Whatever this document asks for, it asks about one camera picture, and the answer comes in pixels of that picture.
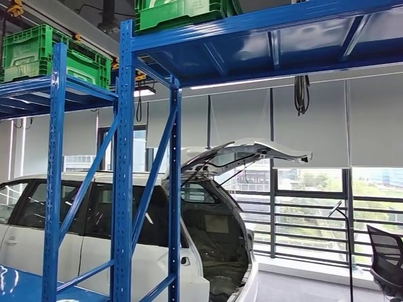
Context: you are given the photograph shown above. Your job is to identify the black hanging cable loop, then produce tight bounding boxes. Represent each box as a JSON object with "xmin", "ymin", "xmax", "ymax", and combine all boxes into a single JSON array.
[{"xmin": 294, "ymin": 75, "xmax": 311, "ymax": 116}]

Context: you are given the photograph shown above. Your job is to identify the grey ceiling hoist rail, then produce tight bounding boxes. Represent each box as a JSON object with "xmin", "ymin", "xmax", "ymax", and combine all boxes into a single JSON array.
[{"xmin": 22, "ymin": 0, "xmax": 120, "ymax": 57}]

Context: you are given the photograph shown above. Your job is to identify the grey window railing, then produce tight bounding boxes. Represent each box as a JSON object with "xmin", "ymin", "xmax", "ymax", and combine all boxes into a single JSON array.
[{"xmin": 233, "ymin": 191, "xmax": 403, "ymax": 267}]

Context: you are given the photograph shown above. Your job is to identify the blue metal shelf rack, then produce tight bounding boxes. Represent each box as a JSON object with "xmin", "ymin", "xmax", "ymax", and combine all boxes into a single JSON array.
[
  {"xmin": 109, "ymin": 0, "xmax": 403, "ymax": 302},
  {"xmin": 0, "ymin": 42, "xmax": 120, "ymax": 302}
]

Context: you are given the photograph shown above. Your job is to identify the grey roller blind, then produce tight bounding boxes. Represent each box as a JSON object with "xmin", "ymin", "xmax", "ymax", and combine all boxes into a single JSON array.
[
  {"xmin": 146, "ymin": 81, "xmax": 349, "ymax": 170},
  {"xmin": 349, "ymin": 72, "xmax": 403, "ymax": 169}
]

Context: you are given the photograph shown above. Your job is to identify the black floor stand round base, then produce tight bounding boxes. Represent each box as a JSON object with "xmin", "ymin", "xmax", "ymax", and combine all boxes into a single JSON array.
[{"xmin": 328, "ymin": 201, "xmax": 355, "ymax": 302}]

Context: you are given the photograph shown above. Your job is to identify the long ceiling light panel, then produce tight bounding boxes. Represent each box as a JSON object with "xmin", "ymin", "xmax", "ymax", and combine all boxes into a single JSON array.
[{"xmin": 189, "ymin": 75, "xmax": 295, "ymax": 91}]

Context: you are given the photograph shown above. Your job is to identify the white car with open tailgate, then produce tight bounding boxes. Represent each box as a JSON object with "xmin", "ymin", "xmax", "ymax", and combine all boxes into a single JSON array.
[{"xmin": 0, "ymin": 138, "xmax": 312, "ymax": 302}]

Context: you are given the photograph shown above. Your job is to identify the black mesh office chair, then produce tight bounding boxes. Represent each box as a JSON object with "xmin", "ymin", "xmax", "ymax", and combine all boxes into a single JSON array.
[{"xmin": 367, "ymin": 225, "xmax": 403, "ymax": 299}]

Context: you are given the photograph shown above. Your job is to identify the black hanging straps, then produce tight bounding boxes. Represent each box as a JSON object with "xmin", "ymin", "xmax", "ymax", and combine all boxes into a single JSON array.
[{"xmin": 135, "ymin": 81, "xmax": 143, "ymax": 123}]

